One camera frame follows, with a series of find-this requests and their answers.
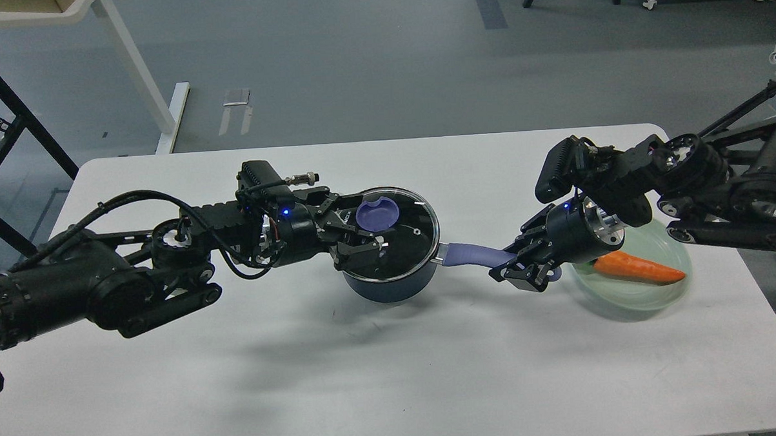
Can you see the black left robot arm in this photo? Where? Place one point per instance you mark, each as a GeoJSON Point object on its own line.
{"type": "Point", "coordinates": [135, 281]}

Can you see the glass lid with purple knob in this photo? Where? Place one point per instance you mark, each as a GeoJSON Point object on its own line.
{"type": "Point", "coordinates": [406, 221]}

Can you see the pale green plate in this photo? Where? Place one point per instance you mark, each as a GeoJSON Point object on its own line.
{"type": "Point", "coordinates": [648, 242]}

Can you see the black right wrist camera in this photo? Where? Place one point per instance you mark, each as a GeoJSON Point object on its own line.
{"type": "Point", "coordinates": [559, 173]}

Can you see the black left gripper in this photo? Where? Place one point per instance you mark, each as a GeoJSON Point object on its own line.
{"type": "Point", "coordinates": [297, 214]}

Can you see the blue saucepan with handle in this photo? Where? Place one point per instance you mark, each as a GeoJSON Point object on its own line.
{"type": "Point", "coordinates": [398, 278]}

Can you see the white table frame leg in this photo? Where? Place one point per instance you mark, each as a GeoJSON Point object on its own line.
{"type": "Point", "coordinates": [167, 116]}

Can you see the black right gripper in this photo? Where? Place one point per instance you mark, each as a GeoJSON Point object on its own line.
{"type": "Point", "coordinates": [575, 231]}

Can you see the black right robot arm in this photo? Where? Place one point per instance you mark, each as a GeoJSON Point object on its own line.
{"type": "Point", "coordinates": [718, 186]}

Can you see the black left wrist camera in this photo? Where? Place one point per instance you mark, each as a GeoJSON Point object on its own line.
{"type": "Point", "coordinates": [264, 177]}

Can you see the orange toy carrot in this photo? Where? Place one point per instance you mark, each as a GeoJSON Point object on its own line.
{"type": "Point", "coordinates": [623, 265]}

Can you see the black metal rack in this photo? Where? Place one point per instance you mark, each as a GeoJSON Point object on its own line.
{"type": "Point", "coordinates": [26, 121]}

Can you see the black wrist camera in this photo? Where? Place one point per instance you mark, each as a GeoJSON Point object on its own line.
{"type": "Point", "coordinates": [559, 173]}
{"type": "Point", "coordinates": [264, 177]}

